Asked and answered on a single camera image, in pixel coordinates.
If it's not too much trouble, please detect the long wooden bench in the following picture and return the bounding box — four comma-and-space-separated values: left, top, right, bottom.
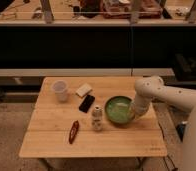
0, 68, 175, 86

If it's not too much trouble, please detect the small white bottle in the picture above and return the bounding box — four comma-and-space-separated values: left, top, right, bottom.
92, 105, 102, 131

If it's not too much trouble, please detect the black smartphone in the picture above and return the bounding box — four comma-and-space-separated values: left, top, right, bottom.
79, 95, 95, 113

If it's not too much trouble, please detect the white sponge block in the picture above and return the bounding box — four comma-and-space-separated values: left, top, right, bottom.
76, 83, 92, 98

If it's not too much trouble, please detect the wooden folding table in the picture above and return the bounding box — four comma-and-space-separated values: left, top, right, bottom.
19, 77, 167, 158

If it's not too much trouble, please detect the red chili pepper toy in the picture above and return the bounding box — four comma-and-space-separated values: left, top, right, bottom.
69, 121, 79, 144

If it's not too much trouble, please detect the green ceramic bowl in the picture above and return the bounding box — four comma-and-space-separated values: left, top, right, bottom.
104, 96, 134, 124

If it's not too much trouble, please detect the translucent plastic cup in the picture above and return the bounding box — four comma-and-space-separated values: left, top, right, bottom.
51, 80, 68, 102

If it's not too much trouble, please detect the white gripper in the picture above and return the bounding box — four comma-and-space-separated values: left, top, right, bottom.
129, 96, 151, 119

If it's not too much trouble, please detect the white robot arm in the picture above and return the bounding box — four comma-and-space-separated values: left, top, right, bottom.
130, 76, 196, 171

